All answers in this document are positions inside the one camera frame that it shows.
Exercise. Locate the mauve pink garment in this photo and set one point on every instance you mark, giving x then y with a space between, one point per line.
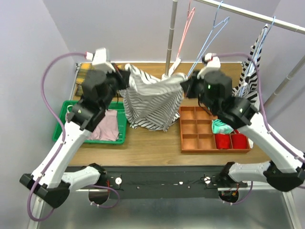
107 129

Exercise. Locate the yellow plaid shirt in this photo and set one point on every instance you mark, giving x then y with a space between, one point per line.
81 71

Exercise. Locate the red cloth left compartment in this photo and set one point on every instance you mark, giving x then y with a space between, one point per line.
222 141

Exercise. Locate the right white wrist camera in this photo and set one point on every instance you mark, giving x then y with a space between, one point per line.
212 62

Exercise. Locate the blue hanger holding top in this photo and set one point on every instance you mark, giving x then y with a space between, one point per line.
252 64

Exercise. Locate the red cloth compartment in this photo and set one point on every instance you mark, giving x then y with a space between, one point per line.
239 141
222 141

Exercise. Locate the red cloth right compartment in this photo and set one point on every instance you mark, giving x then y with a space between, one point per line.
239 141

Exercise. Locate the pink wire hanger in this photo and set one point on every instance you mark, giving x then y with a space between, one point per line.
190 14

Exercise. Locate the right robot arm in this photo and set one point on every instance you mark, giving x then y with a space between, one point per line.
284 171

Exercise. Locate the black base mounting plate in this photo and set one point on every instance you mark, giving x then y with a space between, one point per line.
166 181

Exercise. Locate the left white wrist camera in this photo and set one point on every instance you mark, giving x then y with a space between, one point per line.
100 60

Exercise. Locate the wide striped hung tank top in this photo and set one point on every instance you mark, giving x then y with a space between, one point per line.
250 78

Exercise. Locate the brown wooden compartment box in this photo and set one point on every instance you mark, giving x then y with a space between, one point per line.
196 133

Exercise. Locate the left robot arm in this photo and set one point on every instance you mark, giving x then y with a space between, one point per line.
49 180

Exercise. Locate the blue wire hanger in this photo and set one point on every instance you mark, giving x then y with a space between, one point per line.
216 29

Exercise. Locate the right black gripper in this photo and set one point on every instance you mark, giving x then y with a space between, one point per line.
188 84

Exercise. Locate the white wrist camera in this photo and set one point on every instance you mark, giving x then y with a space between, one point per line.
100 60
212 62

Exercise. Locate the mint green sock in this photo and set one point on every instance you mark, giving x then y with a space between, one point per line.
218 127

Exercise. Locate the white black striped tank top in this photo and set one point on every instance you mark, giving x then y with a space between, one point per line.
150 102

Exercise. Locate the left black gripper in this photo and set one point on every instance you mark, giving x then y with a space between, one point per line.
122 79

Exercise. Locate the metal clothes rack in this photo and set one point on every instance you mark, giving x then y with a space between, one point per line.
273 21

